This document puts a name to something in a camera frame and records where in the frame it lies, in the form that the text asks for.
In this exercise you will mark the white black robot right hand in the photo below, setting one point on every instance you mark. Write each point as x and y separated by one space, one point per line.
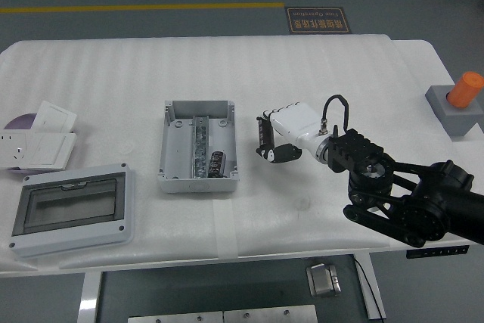
295 122

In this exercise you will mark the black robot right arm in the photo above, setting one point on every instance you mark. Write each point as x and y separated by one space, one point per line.
435 202

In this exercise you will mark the open grey junction box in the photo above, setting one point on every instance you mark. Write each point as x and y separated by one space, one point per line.
177 149

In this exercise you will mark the grey box with clear window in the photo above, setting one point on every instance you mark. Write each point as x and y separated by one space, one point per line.
75 240

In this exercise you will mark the white foam mat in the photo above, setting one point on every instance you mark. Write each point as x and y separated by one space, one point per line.
264 66

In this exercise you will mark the black orange floor sign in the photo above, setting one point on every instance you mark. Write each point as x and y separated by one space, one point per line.
317 20

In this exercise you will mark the silver metal floor hinge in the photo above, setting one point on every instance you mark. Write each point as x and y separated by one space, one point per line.
323 281

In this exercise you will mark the grey block holder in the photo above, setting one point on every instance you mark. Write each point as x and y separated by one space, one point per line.
457 118

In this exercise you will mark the orange cylinder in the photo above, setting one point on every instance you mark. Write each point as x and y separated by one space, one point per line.
465 90

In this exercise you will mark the white table leg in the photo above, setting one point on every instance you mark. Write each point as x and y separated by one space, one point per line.
372 289
90 296

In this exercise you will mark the black table control panel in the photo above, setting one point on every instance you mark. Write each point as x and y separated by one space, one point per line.
435 252

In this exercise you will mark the grey metal plate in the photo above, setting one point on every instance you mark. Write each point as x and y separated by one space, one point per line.
270 314
174 318

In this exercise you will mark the purple round disc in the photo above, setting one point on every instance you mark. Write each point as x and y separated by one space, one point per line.
20 122

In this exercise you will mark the silver metal mounting rail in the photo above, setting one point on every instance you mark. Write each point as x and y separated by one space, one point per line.
199 137

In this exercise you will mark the white wall switch panel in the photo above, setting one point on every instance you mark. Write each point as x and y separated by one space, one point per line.
51 151
54 117

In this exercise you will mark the white wall socket panel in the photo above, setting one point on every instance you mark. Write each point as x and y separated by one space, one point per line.
13 149

